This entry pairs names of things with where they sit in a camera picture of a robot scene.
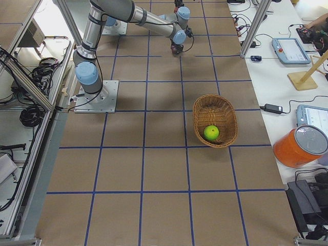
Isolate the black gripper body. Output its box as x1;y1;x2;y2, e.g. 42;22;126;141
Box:
174;0;183;8
171;42;184;52

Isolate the green apple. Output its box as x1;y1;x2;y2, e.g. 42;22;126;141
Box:
203;125;220;141

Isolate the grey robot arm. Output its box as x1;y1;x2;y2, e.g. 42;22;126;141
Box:
73;1;193;105

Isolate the woven wicker basket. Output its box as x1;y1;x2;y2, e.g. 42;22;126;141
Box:
193;94;238;148

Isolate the black power adapter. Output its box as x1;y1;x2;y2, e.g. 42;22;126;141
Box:
262;104;283;114

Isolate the blue teach pendant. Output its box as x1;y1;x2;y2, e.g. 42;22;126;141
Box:
271;38;311;65
296;105;327;131

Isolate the wooden stand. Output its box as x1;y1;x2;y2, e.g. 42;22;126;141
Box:
288;51;327;91

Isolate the orange bucket with lid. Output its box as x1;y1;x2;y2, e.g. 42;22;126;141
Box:
273;125;327;168

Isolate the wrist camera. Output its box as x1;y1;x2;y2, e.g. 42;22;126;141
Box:
184;26;193;38

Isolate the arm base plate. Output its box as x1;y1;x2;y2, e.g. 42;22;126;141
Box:
102;20;128;36
73;80;119;113

